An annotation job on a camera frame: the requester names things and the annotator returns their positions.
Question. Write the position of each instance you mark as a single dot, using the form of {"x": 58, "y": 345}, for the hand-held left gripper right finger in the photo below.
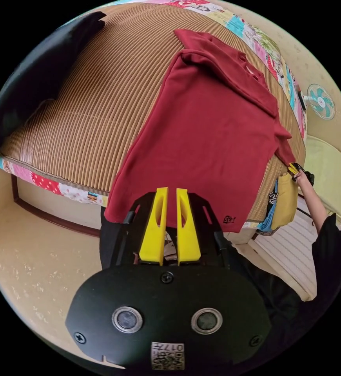
{"x": 187, "y": 243}

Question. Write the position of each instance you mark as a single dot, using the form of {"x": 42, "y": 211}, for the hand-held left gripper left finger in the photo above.
{"x": 154, "y": 235}

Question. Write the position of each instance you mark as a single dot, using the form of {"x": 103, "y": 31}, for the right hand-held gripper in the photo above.
{"x": 308, "y": 176}

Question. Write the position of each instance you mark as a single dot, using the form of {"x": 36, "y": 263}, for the red long sleeve shirt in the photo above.
{"x": 205, "y": 141}

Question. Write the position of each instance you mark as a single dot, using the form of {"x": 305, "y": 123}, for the person's right forearm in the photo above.
{"x": 314, "y": 202}

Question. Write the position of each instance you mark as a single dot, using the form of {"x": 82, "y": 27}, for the person's right hand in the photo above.
{"x": 300, "y": 178}

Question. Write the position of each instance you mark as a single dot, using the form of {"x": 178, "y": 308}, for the pile of clothes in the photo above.
{"x": 285, "y": 202}

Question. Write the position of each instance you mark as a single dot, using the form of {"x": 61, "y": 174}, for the light green mat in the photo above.
{"x": 332, "y": 173}

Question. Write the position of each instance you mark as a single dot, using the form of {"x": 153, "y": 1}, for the white and teal fan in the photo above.
{"x": 321, "y": 101}

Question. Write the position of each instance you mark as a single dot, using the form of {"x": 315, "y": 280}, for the person's body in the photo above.
{"x": 294, "y": 308}

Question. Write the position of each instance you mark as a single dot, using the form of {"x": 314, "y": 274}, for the bed with woven mat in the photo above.
{"x": 100, "y": 117}

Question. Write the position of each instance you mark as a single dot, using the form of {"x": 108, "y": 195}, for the black garment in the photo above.
{"x": 32, "y": 85}

